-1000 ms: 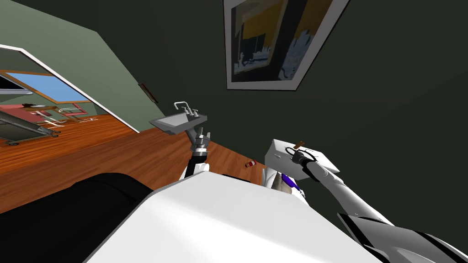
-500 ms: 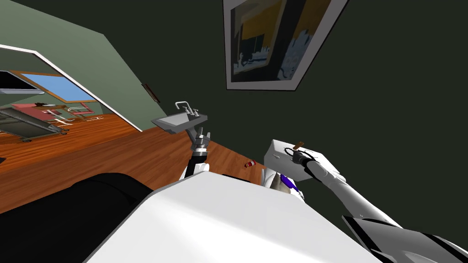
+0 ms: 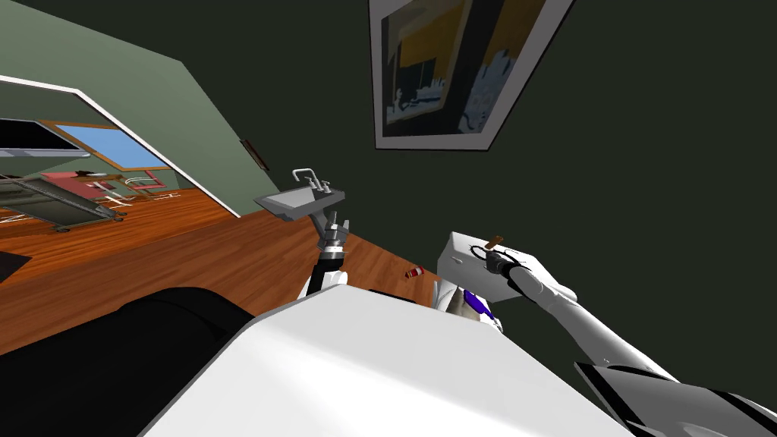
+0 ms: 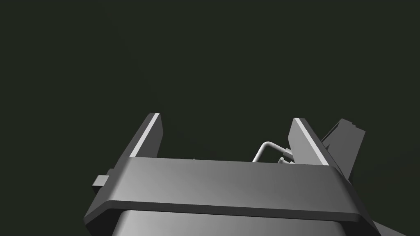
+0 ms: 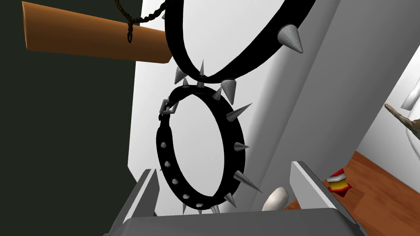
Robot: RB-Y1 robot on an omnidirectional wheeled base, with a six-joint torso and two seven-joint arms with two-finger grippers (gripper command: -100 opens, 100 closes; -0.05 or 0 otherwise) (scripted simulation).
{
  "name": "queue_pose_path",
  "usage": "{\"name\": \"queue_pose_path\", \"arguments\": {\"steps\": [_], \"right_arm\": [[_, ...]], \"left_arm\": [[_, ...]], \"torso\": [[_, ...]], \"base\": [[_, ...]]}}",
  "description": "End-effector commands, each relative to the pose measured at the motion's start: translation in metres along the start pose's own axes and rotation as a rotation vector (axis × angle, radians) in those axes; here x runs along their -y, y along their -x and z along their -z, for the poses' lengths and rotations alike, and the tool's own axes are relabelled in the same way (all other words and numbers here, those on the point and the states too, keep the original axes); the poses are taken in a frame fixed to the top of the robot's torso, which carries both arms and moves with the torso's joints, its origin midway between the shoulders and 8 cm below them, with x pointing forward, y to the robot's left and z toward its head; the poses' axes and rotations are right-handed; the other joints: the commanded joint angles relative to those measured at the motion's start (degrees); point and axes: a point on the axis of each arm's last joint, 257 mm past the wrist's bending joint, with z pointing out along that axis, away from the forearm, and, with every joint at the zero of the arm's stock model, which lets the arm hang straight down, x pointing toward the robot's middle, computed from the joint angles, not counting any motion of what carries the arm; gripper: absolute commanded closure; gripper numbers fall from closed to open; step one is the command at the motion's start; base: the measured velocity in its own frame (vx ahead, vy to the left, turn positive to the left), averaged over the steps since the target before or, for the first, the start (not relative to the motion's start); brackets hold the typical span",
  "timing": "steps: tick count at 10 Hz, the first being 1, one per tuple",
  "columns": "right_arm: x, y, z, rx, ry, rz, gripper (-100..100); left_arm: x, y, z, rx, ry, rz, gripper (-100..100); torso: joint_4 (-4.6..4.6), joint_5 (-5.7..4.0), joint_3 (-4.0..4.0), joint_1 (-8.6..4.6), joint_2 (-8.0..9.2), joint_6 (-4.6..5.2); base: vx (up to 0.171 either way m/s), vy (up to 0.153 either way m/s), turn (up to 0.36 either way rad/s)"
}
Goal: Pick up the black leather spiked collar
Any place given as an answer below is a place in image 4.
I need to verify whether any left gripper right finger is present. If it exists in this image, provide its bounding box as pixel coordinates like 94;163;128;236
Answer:
287;117;331;166

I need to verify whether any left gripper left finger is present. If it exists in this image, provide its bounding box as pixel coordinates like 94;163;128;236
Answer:
129;113;164;159

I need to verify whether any dark grey angular block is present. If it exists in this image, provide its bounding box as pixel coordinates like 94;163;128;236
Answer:
321;118;366;185

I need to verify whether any silver curved faucet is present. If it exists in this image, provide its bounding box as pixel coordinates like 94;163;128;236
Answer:
251;141;295;164

